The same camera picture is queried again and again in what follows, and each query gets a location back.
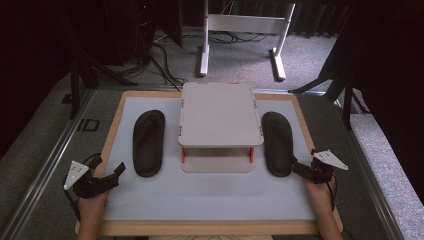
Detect person's right hand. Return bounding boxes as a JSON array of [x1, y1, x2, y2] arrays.
[[302, 175, 336, 212]]

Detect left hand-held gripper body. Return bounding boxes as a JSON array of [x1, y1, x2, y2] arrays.
[[63, 155, 118, 200]]

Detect person's left hand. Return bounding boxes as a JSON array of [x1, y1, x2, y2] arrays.
[[77, 189, 111, 221]]

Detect black tripod stand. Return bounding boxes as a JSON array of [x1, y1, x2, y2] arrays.
[[64, 29, 138, 120], [288, 63, 372, 130]]

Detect dark curtain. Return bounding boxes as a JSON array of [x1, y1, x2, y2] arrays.
[[0, 0, 76, 159], [333, 0, 424, 205]]

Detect metal floor rail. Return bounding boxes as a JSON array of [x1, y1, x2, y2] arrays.
[[333, 98, 406, 240], [0, 88, 96, 240]]

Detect black floor cables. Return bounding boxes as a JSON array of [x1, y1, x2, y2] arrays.
[[126, 29, 272, 92]]

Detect dark computer tower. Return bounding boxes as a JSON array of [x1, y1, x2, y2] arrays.
[[133, 0, 158, 64]]

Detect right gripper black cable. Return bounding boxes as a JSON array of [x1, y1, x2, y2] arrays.
[[327, 179, 338, 212]]

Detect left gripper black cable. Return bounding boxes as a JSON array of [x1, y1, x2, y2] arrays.
[[62, 152, 103, 222]]

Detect white desk frame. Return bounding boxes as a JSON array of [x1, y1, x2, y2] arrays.
[[198, 0, 297, 82]]

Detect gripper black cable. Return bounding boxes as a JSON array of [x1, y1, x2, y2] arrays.
[[62, 152, 103, 222], [327, 179, 338, 212]]

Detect white two-tier shoe rack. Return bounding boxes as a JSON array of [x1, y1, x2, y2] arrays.
[[177, 81, 265, 174]]

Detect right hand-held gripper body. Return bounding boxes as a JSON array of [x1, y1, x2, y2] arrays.
[[301, 148, 349, 185]]

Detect black slipper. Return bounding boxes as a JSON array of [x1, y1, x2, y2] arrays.
[[132, 109, 166, 178], [261, 111, 295, 178]]

